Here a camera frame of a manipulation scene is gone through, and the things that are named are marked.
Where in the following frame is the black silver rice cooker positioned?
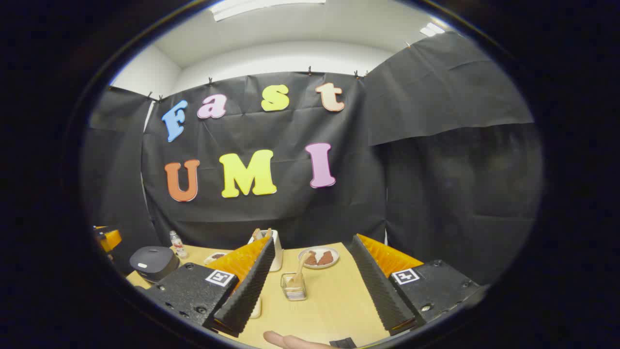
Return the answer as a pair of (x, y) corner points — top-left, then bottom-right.
(129, 246), (181, 284)

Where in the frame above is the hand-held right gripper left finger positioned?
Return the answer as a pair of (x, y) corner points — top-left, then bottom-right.
(138, 236), (276, 338)

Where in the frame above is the white toaster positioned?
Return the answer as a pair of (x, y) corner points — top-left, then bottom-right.
(248, 229), (283, 272)

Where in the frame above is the black backdrop cloth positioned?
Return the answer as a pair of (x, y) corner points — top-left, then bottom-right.
(82, 32), (543, 286)

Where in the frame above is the wooden spoon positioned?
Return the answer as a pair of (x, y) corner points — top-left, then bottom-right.
(290, 251), (315, 291)

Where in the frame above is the clear chopstick holder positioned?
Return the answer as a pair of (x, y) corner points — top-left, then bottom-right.
(280, 272), (308, 301)

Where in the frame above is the white plate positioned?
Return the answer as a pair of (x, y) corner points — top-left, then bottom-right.
(298, 246), (340, 269)

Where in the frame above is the small clear bottle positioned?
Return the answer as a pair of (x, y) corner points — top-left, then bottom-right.
(170, 231), (188, 260)

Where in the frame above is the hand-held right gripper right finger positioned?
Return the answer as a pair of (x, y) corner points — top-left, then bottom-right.
(350, 234), (485, 336)

